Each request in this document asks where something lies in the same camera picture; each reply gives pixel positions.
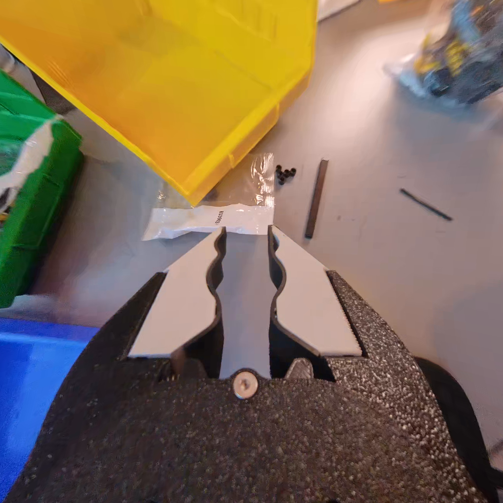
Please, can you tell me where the clear plastic bag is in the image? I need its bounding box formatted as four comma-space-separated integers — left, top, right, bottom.
0, 118, 56, 209

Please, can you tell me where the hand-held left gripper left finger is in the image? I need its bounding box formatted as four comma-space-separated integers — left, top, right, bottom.
128, 227, 228, 371

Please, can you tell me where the green storage bin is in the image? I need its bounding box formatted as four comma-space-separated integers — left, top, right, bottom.
0, 71, 85, 309

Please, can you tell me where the black long beam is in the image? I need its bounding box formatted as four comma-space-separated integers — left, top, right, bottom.
304, 159, 330, 239

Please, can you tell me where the clear bag of bricks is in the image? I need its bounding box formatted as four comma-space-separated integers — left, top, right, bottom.
384, 0, 503, 107

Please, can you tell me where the blue storage bin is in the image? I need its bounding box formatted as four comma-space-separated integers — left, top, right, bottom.
0, 317, 101, 503

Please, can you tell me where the grey desk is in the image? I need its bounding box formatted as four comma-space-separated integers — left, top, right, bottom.
32, 0, 503, 472

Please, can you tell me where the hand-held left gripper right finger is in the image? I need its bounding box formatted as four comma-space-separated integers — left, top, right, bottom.
267, 226, 364, 368

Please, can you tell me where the small clear bag white label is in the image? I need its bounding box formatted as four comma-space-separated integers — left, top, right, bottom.
142, 152, 277, 242

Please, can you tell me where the yellow storage bin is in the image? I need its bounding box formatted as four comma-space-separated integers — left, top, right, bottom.
0, 0, 319, 207

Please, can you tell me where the thin black rod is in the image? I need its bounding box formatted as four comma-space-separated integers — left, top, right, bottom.
399, 188, 453, 221

